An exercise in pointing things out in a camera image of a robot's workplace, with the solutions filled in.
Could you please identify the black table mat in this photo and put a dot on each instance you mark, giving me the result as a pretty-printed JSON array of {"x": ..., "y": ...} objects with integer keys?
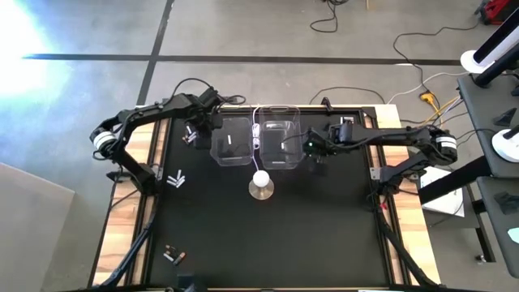
[{"x": 284, "y": 243}]

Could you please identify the brass lamp base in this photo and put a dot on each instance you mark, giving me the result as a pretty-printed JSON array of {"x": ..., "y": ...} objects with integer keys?
[{"x": 261, "y": 194}]

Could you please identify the screws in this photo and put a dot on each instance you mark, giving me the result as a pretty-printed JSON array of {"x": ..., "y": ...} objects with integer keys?
[{"x": 190, "y": 139}]

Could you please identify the clear plastic bin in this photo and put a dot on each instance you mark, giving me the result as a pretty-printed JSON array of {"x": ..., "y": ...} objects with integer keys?
[
  {"x": 239, "y": 158},
  {"x": 269, "y": 162}
]

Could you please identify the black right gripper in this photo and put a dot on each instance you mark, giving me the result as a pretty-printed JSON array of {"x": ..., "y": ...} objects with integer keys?
[{"x": 322, "y": 142}]

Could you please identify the white round base stand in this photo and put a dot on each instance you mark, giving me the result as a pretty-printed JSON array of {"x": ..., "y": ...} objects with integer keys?
[
  {"x": 470, "y": 63},
  {"x": 504, "y": 148}
]

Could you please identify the white box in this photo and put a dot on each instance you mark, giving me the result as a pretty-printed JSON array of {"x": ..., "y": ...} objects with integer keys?
[{"x": 442, "y": 198}]

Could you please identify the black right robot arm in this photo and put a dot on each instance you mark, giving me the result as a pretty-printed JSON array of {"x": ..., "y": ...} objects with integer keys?
[{"x": 389, "y": 138}]

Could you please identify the silver metal bracket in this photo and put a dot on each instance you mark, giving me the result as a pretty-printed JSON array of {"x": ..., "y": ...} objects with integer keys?
[{"x": 375, "y": 173}]

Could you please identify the black side table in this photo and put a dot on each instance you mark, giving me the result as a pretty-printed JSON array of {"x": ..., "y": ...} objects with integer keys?
[
  {"x": 478, "y": 105},
  {"x": 498, "y": 251}
]

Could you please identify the teal paper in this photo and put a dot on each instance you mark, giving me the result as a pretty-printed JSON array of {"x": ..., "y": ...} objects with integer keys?
[{"x": 514, "y": 236}]

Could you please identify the grey board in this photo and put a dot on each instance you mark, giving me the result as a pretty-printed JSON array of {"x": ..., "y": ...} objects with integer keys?
[{"x": 28, "y": 235}]

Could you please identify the white light bulb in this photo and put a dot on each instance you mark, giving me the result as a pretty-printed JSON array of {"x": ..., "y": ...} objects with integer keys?
[{"x": 261, "y": 178}]

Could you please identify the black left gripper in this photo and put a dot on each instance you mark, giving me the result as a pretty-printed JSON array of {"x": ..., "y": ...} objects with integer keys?
[{"x": 200, "y": 115}]

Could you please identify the yellow power plug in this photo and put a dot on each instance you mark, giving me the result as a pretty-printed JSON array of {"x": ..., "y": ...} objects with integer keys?
[{"x": 426, "y": 97}]

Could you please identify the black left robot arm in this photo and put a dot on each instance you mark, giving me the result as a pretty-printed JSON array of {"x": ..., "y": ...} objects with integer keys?
[{"x": 154, "y": 111}]

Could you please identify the red tool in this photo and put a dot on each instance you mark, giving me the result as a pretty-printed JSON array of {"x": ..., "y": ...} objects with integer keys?
[{"x": 498, "y": 10}]

